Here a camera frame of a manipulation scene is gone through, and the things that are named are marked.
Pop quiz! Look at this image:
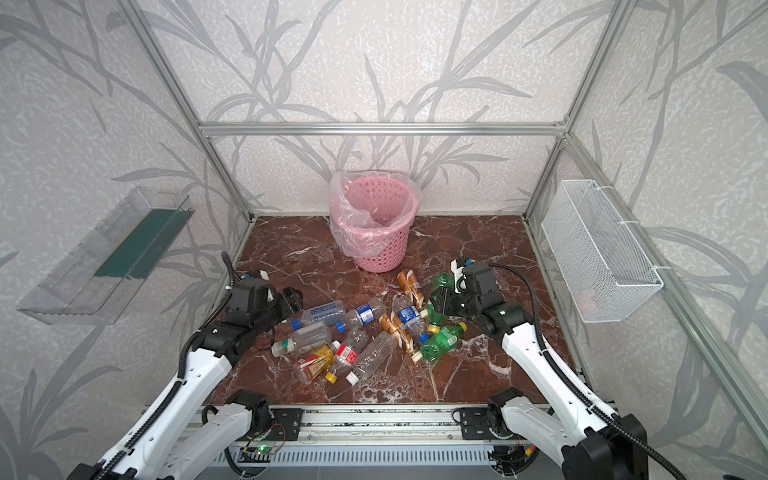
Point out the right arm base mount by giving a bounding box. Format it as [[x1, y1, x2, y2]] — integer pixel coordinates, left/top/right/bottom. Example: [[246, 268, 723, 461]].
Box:
[[451, 387, 523, 441]]

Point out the clear bottle red label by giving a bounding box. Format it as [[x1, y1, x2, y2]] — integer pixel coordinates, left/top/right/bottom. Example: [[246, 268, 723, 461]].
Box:
[[325, 329, 370, 384]]

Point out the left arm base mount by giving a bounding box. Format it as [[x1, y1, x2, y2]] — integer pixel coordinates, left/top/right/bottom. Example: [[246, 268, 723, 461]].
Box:
[[226, 390, 304, 441]]

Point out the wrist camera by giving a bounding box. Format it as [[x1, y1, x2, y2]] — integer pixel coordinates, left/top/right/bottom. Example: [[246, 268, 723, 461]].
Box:
[[450, 257, 475, 294], [241, 269, 269, 281]]

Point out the clear bottle blue cap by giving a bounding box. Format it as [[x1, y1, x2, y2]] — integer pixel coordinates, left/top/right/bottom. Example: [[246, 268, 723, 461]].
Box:
[[335, 298, 386, 333]]

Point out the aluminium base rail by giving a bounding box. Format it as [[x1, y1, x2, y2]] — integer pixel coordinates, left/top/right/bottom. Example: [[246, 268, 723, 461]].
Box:
[[124, 403, 632, 448]]

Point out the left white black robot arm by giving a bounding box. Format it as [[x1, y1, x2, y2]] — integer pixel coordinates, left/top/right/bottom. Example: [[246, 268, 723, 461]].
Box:
[[69, 271, 303, 479]]

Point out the clear bottle blue label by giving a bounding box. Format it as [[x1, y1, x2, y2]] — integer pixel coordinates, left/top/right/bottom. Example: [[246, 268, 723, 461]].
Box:
[[291, 301, 345, 330]]

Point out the clear bottle white cap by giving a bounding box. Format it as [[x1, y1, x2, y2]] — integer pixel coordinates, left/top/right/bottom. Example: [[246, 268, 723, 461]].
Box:
[[346, 331, 398, 386]]

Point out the small water bottle blue label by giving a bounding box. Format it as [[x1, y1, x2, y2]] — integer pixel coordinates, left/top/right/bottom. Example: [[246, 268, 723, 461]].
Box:
[[392, 293, 429, 345]]

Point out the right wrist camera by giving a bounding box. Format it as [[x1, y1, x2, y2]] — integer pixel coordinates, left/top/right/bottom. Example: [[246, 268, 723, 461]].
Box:
[[450, 257, 475, 294]]

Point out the yellow drink bottle red label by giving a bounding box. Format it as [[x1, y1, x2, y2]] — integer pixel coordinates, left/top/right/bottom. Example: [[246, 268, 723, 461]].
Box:
[[294, 340, 341, 384]]

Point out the right wiring bundle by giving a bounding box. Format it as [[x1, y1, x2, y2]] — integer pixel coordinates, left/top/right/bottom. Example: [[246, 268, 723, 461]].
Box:
[[487, 437, 541, 478]]

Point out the pink perforated plastic bin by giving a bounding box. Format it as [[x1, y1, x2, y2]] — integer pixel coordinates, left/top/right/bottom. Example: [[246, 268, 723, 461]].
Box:
[[330, 173, 419, 274]]

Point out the clear plastic bin liner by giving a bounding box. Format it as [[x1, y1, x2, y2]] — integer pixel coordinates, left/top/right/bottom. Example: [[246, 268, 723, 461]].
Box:
[[328, 170, 423, 259]]

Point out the clear bottle green label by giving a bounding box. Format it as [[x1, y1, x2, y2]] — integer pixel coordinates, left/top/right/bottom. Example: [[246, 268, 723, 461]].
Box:
[[271, 323, 331, 357]]

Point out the white wire mesh basket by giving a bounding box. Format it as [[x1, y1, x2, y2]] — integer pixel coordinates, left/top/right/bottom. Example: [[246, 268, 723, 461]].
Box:
[[542, 179, 664, 324]]

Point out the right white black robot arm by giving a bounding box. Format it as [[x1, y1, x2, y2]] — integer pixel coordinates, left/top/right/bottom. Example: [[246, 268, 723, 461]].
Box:
[[433, 257, 684, 479]]

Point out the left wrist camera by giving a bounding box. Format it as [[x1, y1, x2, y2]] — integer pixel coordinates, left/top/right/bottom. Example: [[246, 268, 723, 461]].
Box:
[[241, 269, 269, 281]]

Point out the clear acrylic wall shelf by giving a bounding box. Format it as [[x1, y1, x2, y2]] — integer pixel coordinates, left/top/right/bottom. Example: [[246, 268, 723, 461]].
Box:
[[17, 187, 194, 326]]

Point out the left circuit board with wires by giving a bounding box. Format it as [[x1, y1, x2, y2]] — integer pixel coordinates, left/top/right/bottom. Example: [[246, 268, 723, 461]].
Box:
[[234, 423, 287, 463]]

